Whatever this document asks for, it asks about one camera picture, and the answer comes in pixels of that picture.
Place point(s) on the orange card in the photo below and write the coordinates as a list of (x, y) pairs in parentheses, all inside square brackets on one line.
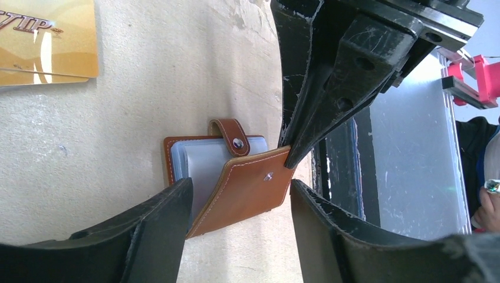
[(48, 42)]

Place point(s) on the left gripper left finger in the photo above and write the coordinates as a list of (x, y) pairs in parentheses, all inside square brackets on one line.
[(142, 244)]

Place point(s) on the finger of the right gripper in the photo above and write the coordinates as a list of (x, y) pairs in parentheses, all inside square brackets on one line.
[(294, 27), (343, 78)]

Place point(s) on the person in dark clothes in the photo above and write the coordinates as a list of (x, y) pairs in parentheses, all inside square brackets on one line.
[(478, 142)]

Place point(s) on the brown leather card holder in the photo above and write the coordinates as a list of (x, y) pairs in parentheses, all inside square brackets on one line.
[(235, 176)]

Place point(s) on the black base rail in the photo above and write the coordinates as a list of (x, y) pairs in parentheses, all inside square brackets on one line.
[(344, 168)]

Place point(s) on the red clamp fixture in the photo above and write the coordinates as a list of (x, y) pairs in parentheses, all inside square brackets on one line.
[(471, 80)]

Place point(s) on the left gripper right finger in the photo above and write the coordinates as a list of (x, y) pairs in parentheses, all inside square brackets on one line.
[(336, 246)]

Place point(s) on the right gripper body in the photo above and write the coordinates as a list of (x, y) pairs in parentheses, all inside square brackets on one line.
[(447, 24)]

